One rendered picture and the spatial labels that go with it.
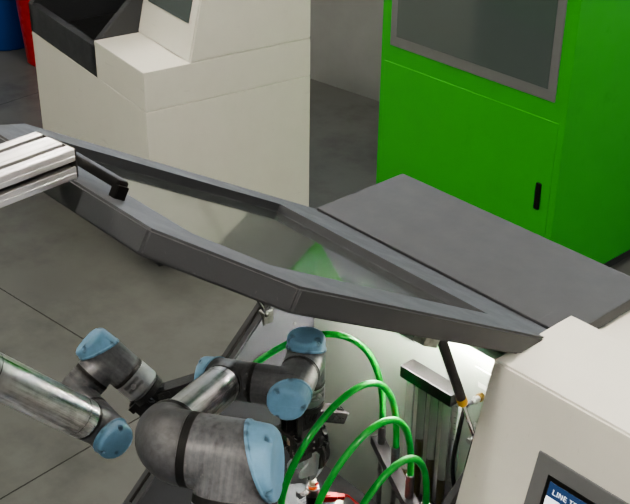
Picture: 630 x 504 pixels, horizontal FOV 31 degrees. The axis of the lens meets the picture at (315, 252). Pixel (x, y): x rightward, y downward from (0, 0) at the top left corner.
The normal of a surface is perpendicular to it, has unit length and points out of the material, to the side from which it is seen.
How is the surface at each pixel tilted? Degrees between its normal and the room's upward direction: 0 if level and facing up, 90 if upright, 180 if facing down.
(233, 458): 52
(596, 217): 90
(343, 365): 90
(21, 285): 0
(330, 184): 0
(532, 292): 0
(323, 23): 90
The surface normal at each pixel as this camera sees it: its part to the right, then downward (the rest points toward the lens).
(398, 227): 0.01, -0.87
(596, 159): 0.67, 0.37
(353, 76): -0.67, 0.36
